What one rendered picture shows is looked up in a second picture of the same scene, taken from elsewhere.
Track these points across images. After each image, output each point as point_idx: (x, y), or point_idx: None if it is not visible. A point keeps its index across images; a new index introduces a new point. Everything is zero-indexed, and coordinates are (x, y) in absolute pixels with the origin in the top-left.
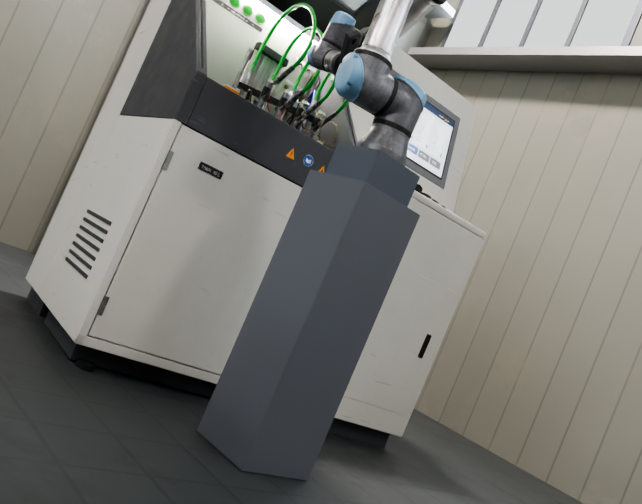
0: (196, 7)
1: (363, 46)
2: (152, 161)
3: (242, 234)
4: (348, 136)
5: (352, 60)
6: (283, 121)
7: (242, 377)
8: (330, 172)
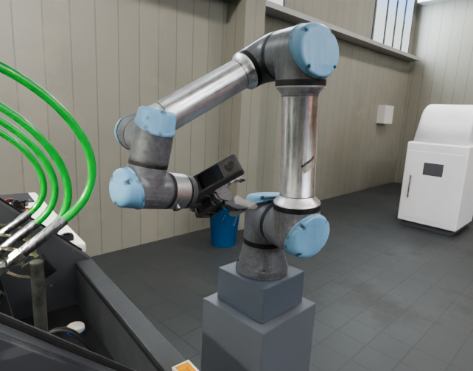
0: None
1: (313, 200)
2: None
3: None
4: (38, 229)
5: (325, 225)
6: (142, 314)
7: None
8: (268, 318)
